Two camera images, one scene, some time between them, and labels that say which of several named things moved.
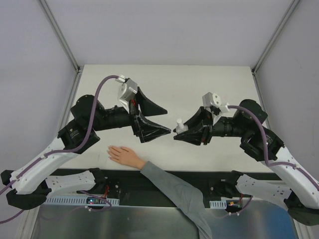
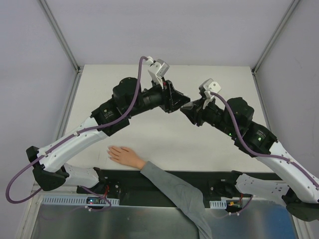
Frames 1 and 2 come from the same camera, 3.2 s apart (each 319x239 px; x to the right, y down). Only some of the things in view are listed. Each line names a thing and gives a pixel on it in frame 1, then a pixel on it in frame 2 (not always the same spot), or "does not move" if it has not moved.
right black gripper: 207,127 -> 199,113
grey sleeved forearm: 189,199 does not move
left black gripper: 134,117 -> 168,96
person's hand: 125,156 does not move
